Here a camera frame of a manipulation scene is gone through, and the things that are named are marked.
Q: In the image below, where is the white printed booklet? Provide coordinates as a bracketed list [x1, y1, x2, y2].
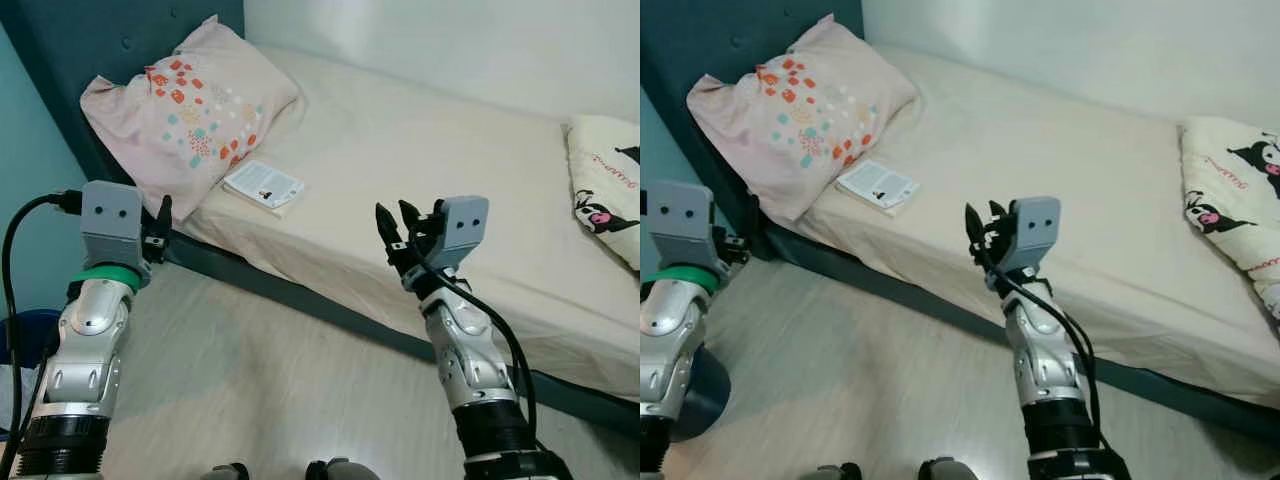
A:
[222, 160, 306, 216]
[835, 160, 921, 216]

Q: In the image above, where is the pink dotted pillow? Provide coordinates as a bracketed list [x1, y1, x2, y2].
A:
[686, 15, 919, 223]
[80, 15, 301, 221]

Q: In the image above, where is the cream cartoon print blanket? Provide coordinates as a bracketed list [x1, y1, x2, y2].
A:
[1180, 115, 1280, 321]
[565, 115, 641, 271]

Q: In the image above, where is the beige bed mattress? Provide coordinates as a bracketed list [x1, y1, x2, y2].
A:
[790, 45, 1280, 406]
[175, 45, 641, 401]

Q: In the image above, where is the blue waste bin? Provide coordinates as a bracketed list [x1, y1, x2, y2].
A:
[665, 345, 733, 443]
[0, 310, 66, 441]

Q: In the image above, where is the blue-grey padded headboard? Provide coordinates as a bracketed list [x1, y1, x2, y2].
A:
[0, 0, 246, 186]
[640, 0, 866, 251]

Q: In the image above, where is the grey robot right foot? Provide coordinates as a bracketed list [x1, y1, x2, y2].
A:
[305, 458, 376, 480]
[920, 458, 976, 480]

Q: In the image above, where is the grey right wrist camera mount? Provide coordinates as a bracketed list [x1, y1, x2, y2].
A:
[1015, 195, 1061, 271]
[440, 195, 491, 266]

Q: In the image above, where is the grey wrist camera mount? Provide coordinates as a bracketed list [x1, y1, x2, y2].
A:
[1015, 195, 1061, 271]
[80, 180, 146, 271]
[645, 180, 716, 276]
[440, 195, 491, 266]

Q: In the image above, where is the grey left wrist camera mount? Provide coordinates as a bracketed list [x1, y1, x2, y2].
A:
[80, 180, 146, 271]
[645, 180, 716, 276]

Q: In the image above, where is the dark blue bed frame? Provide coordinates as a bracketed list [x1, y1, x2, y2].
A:
[165, 235, 641, 436]
[740, 225, 1280, 441]

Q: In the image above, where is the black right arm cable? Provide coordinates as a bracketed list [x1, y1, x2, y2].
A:
[400, 245, 541, 441]
[985, 250, 1101, 446]

